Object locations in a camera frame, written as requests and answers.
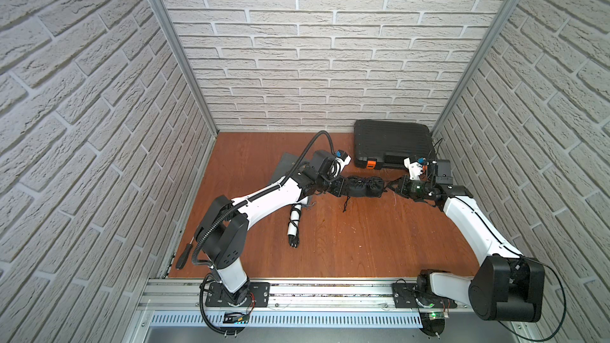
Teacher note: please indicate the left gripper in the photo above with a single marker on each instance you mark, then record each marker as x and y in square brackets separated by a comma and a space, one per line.
[340, 186]

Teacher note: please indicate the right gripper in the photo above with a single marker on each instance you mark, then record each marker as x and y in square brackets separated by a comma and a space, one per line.
[403, 190]

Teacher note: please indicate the black drawstring bag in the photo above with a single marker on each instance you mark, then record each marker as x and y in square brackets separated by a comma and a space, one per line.
[362, 187]

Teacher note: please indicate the grey drawstring bag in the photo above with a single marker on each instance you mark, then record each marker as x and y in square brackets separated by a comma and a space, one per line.
[286, 166]

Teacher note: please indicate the white hair dryer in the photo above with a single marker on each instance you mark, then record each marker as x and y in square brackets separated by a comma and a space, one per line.
[294, 225]

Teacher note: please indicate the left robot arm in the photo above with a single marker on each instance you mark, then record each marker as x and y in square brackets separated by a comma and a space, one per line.
[221, 235]

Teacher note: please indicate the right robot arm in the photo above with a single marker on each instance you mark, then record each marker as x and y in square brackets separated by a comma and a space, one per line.
[508, 286]

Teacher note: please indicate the black plastic tool case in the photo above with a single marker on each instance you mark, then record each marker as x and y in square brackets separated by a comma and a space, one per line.
[384, 144]

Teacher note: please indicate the black screwdriver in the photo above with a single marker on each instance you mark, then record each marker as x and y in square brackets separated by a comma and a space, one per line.
[184, 256]

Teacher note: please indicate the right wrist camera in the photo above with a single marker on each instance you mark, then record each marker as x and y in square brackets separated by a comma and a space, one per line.
[416, 168]

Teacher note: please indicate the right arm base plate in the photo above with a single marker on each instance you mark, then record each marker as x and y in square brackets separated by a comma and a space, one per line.
[408, 295]

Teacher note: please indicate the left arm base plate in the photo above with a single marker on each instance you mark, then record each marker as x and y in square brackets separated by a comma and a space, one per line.
[251, 294]

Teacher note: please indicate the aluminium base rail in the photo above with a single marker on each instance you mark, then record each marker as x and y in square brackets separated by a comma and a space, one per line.
[318, 303]

